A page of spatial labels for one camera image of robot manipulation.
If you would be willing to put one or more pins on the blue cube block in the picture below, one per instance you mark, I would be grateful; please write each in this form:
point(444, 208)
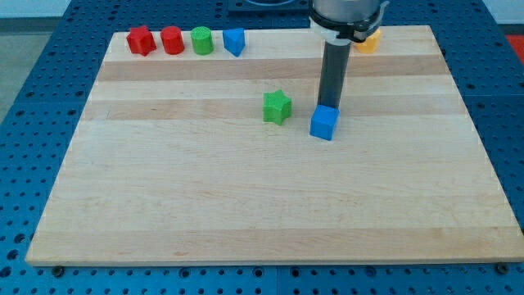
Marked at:
point(323, 122)

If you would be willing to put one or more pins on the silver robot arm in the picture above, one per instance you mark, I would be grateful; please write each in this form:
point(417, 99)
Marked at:
point(340, 22)

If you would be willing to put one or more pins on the green star block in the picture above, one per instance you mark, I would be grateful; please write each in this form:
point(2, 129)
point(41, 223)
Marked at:
point(276, 107)

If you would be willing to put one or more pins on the red star block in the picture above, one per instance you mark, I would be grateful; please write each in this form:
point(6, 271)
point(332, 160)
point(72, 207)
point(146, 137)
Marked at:
point(140, 40)

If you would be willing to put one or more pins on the wooden board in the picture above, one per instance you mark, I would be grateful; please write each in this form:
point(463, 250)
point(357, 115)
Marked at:
point(171, 163)

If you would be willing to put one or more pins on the blue triangle block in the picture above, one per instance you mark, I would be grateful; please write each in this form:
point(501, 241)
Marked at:
point(234, 41)

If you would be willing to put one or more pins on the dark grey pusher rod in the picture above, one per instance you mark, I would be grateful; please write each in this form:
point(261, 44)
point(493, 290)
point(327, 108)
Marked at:
point(333, 73)

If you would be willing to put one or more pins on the green cylinder block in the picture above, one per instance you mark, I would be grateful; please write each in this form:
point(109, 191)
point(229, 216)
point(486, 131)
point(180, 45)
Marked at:
point(202, 41)

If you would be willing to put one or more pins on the red cylinder block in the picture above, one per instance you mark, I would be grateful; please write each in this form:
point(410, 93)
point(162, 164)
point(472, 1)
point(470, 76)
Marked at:
point(172, 40)

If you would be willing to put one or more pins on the yellow block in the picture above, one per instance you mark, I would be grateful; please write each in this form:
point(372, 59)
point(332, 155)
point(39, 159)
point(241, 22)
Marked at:
point(371, 44)

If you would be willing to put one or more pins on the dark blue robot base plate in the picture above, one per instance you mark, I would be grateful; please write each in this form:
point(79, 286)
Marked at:
point(242, 7)

